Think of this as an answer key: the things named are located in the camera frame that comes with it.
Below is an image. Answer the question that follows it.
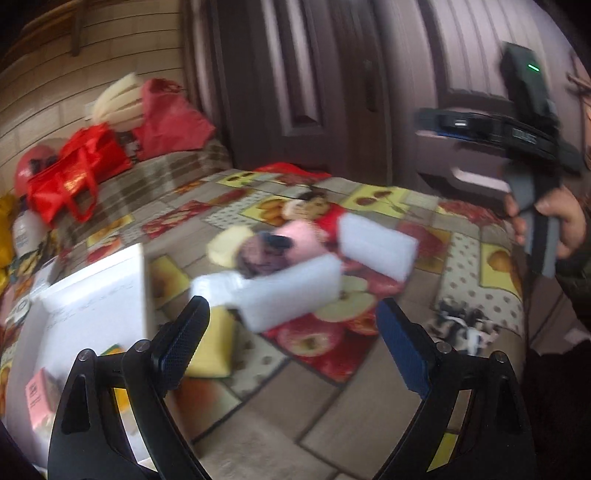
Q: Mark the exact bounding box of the white helmet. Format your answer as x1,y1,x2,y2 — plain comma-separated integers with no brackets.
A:
14,210,47,257

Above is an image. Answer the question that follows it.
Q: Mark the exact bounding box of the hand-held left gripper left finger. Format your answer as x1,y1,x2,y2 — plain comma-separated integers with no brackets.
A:
48,295,213,480

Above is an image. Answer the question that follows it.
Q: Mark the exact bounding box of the white foam box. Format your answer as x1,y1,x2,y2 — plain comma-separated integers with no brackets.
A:
0,242,148,462

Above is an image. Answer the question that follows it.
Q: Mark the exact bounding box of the yellow shopping bag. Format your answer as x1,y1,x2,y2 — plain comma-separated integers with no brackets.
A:
0,194,19,287

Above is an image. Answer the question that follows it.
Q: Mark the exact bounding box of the cream foam roll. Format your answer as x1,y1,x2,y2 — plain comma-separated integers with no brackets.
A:
90,74,153,130

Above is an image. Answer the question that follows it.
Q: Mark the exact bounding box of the cream sponge piece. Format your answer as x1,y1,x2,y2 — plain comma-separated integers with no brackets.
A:
208,226,254,266

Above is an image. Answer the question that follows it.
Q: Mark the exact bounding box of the knitted yarn scrunchie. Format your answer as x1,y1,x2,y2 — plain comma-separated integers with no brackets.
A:
238,233,291,278

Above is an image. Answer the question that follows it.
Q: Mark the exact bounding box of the purple panelled door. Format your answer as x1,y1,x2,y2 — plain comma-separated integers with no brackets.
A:
185,0,591,259

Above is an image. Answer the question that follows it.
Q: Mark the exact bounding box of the pink plush toy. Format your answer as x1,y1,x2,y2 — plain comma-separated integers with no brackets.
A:
274,222,324,259

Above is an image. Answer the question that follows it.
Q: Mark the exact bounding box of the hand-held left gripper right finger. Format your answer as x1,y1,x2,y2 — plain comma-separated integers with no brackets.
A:
372,298,534,480

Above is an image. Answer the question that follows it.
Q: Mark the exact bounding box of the yellow sponge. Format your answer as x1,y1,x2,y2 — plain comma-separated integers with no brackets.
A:
187,307,236,379

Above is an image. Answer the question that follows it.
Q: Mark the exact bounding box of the white sponge block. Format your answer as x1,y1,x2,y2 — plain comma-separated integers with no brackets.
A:
337,215,419,282
191,254,342,330

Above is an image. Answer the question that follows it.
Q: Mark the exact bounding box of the red helmet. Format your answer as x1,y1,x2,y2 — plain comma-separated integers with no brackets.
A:
14,145,61,195

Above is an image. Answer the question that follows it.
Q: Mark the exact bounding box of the red plastic bag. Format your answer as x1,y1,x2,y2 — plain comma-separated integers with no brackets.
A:
134,78,215,160

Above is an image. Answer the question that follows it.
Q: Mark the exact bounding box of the red tote bag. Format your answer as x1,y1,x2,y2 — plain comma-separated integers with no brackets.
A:
25,124,132,224

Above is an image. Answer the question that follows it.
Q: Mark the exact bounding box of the person's right hand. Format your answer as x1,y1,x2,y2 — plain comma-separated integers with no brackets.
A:
503,185,586,261

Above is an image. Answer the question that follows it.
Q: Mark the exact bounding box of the plaid blanket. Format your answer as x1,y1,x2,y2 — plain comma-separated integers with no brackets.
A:
46,138,232,245

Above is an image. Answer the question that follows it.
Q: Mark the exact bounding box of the fruit-print tablecloth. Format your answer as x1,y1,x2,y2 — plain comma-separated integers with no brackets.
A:
0,166,527,480

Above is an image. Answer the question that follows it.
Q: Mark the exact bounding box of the person's right forearm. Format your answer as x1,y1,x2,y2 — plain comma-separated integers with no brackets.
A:
554,185,591,324

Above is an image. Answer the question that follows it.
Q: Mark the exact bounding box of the small doll in red dress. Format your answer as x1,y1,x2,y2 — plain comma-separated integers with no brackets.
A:
281,191,347,236

